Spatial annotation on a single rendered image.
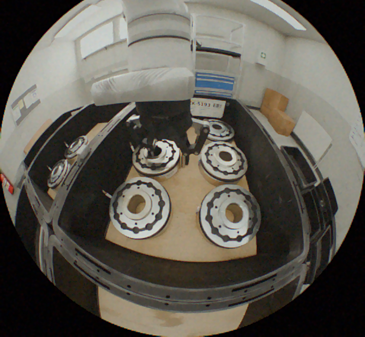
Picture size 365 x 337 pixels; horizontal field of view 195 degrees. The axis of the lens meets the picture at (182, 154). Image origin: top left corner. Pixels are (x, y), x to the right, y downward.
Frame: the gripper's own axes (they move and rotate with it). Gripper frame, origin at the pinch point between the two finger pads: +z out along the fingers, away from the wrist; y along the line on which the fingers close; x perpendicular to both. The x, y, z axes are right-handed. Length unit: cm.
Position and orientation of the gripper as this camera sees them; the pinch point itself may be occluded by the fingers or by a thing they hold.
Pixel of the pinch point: (169, 157)
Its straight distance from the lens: 22.0
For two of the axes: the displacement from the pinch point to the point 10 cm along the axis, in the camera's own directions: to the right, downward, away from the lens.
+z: 0.0, 6.8, 7.3
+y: -9.8, -1.3, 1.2
